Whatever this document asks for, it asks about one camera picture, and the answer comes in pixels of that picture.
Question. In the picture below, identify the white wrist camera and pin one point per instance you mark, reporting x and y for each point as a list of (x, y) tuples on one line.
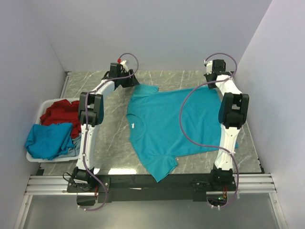
[(123, 63), (209, 66)]

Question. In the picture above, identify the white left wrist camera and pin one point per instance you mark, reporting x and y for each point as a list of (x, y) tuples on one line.
[(123, 63)]

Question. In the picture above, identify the teal t shirt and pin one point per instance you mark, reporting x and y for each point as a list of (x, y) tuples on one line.
[(167, 125), (49, 142)]

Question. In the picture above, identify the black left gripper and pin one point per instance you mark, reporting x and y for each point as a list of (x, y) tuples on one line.
[(132, 81)]

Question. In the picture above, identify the light blue garment in basket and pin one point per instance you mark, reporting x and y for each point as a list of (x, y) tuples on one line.
[(74, 151)]

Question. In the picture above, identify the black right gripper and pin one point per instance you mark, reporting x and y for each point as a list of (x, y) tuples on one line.
[(210, 86)]

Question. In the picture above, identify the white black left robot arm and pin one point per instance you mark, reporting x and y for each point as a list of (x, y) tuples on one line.
[(91, 115)]

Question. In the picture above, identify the teal t shirt in basket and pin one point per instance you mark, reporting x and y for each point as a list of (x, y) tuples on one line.
[(49, 142)]

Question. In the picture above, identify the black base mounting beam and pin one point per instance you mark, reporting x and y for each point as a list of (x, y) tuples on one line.
[(102, 193)]

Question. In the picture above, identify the white plastic laundry basket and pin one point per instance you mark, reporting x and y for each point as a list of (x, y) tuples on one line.
[(42, 110)]

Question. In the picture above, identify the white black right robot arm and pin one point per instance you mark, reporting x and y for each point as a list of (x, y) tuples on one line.
[(232, 116)]

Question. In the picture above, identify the red t shirt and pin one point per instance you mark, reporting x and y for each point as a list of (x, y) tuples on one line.
[(63, 111)]

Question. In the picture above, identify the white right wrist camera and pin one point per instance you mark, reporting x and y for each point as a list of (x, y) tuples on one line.
[(209, 66)]

